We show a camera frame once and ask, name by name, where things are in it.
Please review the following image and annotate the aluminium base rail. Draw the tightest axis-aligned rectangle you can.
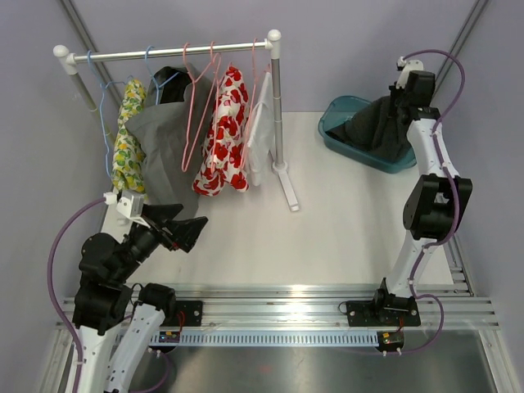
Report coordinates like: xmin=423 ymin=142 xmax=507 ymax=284
xmin=56 ymin=282 xmax=500 ymax=331

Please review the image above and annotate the lemon print garment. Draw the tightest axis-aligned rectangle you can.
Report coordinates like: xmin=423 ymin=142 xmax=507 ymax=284
xmin=110 ymin=79 xmax=147 ymax=194

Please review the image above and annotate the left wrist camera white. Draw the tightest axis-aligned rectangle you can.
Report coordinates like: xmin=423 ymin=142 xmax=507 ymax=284
xmin=103 ymin=190 xmax=149 ymax=228

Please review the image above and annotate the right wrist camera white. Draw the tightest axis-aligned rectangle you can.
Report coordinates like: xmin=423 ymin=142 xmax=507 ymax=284
xmin=395 ymin=56 xmax=424 ymax=89

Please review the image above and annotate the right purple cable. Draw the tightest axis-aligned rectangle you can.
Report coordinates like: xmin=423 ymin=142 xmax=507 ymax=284
xmin=400 ymin=48 xmax=468 ymax=355

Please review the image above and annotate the dark dotted skirt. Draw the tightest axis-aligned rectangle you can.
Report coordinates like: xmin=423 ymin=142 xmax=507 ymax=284
xmin=328 ymin=96 xmax=411 ymax=162

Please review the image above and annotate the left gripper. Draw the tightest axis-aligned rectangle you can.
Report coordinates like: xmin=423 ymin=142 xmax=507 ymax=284
xmin=114 ymin=203 xmax=208 ymax=282

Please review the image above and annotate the metal clothes rack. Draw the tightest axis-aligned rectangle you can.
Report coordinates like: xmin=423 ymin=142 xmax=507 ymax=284
xmin=53 ymin=29 xmax=300 ymax=212

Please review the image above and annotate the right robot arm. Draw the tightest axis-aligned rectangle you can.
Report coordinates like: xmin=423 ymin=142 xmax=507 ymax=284
xmin=369 ymin=70 xmax=472 ymax=327

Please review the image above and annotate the teal plastic bin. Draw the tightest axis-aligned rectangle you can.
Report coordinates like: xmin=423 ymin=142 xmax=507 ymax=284
xmin=318 ymin=96 xmax=417 ymax=174

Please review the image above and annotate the grey garment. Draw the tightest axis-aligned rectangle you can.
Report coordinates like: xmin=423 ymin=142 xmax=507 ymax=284
xmin=126 ymin=66 xmax=215 ymax=219

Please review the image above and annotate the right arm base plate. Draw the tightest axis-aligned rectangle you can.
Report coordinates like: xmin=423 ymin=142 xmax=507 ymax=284
xmin=346 ymin=300 xmax=421 ymax=328

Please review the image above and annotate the slotted cable duct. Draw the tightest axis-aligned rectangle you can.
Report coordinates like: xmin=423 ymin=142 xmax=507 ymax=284
xmin=150 ymin=331 xmax=378 ymax=347

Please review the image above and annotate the white skirt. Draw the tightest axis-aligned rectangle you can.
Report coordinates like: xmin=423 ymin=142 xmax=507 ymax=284
xmin=246 ymin=73 xmax=274 ymax=187

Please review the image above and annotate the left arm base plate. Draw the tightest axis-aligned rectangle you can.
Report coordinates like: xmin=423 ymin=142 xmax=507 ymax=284
xmin=161 ymin=300 xmax=204 ymax=328

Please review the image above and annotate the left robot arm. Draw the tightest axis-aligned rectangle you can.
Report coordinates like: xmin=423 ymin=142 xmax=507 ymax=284
xmin=70 ymin=204 xmax=208 ymax=392

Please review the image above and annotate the red floral white garment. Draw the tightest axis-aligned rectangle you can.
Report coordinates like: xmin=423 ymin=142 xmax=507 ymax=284
xmin=192 ymin=65 xmax=249 ymax=197

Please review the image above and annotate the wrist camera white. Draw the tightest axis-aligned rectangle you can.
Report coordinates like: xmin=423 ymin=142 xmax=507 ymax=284
xmin=395 ymin=56 xmax=424 ymax=89
xmin=103 ymin=190 xmax=149 ymax=228

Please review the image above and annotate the pink hanger of dotted skirt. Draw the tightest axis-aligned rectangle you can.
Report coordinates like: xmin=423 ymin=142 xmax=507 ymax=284
xmin=181 ymin=41 xmax=220 ymax=173

